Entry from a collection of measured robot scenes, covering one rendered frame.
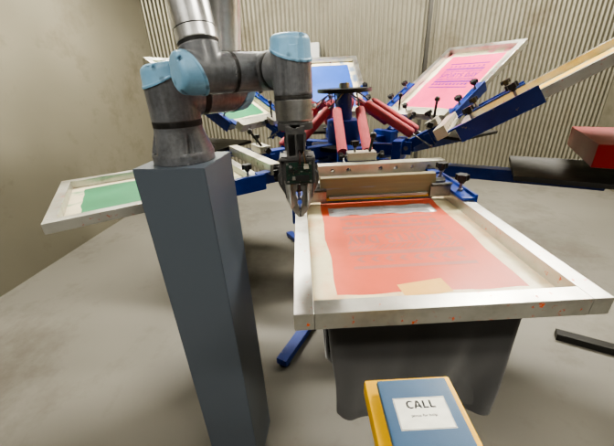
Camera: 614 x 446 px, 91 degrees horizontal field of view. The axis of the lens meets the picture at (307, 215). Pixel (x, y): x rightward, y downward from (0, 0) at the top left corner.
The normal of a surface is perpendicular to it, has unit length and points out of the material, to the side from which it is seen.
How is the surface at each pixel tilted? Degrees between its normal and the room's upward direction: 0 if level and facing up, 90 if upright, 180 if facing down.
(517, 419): 0
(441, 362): 91
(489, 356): 94
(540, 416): 0
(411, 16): 90
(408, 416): 0
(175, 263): 90
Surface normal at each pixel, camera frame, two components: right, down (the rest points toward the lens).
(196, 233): -0.11, 0.41
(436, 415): -0.04, -0.91
